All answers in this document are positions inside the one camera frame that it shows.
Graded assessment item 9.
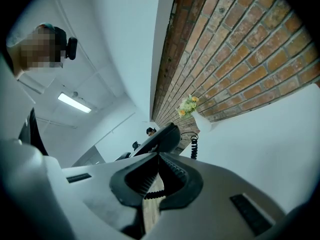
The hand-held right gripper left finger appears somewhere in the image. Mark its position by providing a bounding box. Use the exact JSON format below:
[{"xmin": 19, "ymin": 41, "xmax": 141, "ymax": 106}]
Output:
[{"xmin": 61, "ymin": 151, "xmax": 161, "ymax": 235}]

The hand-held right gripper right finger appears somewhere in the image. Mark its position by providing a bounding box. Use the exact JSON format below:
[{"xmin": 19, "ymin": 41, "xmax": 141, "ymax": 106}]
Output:
[{"xmin": 146, "ymin": 152, "xmax": 287, "ymax": 240}]

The black telephone cord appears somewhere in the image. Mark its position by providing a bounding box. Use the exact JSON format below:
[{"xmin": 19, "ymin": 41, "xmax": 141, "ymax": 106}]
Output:
[{"xmin": 143, "ymin": 133, "xmax": 199, "ymax": 201}]

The black telephone handset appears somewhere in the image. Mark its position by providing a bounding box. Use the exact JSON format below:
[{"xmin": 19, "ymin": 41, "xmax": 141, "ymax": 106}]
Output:
[{"xmin": 114, "ymin": 122, "xmax": 182, "ymax": 163}]

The grey door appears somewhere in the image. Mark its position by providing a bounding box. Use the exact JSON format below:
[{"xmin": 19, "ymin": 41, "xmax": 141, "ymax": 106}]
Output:
[{"xmin": 71, "ymin": 144, "xmax": 106, "ymax": 168}]

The white table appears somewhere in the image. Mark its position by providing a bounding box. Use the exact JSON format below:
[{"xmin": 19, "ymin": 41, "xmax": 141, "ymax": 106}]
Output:
[{"xmin": 179, "ymin": 83, "xmax": 320, "ymax": 216}]

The white vase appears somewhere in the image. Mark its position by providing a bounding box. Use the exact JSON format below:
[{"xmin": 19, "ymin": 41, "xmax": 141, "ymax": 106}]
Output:
[{"xmin": 190, "ymin": 110, "xmax": 221, "ymax": 135}]

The ceiling light panel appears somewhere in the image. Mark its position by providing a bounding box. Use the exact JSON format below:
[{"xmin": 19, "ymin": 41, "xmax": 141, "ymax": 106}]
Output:
[{"xmin": 57, "ymin": 91, "xmax": 93, "ymax": 114}]

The yellow and white flower bunch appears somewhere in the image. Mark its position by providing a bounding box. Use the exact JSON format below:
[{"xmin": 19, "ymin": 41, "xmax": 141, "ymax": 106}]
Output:
[{"xmin": 175, "ymin": 94, "xmax": 200, "ymax": 119}]

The person's white shirt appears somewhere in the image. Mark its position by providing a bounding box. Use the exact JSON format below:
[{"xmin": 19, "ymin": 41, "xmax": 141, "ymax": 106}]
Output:
[{"xmin": 0, "ymin": 51, "xmax": 37, "ymax": 145}]

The person's head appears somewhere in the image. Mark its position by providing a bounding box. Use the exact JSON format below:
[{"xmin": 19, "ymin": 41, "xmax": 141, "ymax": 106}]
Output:
[{"xmin": 5, "ymin": 22, "xmax": 69, "ymax": 80}]

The black strap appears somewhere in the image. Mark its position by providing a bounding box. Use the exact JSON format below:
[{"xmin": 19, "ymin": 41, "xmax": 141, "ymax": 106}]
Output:
[{"xmin": 18, "ymin": 107, "xmax": 49, "ymax": 157}]

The black head-worn camera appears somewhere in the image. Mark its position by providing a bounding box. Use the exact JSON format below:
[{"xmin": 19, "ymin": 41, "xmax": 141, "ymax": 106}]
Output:
[{"xmin": 64, "ymin": 36, "xmax": 79, "ymax": 61}]

